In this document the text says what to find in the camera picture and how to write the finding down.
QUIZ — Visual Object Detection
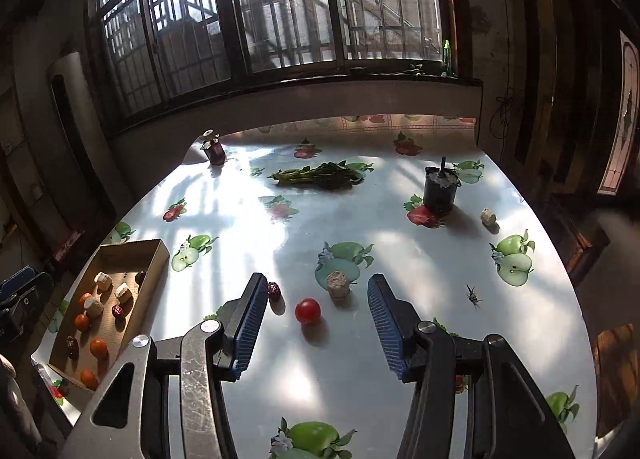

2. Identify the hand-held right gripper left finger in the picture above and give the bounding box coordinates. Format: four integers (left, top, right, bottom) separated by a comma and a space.
60, 272, 270, 459

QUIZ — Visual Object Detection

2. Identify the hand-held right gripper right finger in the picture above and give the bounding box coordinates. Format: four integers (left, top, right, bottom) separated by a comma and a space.
367, 274, 576, 459

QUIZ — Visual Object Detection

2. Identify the red tomato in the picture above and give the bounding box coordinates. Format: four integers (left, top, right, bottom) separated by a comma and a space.
294, 298, 322, 325

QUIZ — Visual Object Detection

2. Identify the cardboard box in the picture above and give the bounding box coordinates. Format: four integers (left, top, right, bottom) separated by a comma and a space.
48, 238, 170, 393

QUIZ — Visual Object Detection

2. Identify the fruit print tablecloth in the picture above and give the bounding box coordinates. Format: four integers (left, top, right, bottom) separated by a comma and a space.
30, 114, 598, 459

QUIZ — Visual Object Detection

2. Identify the black pot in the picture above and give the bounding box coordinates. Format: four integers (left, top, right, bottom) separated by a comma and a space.
423, 166, 460, 216

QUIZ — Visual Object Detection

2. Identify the bunch of leafy greens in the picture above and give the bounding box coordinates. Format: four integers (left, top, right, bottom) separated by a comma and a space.
267, 161, 366, 190

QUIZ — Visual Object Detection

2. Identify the small dark jar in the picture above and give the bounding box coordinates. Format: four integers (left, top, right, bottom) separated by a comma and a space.
201, 129, 226, 166

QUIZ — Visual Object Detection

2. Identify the standing air conditioner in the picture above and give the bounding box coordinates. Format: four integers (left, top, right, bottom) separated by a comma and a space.
47, 53, 121, 220

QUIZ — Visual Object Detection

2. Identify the barred window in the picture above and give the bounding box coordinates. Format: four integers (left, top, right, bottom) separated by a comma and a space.
95, 0, 461, 120

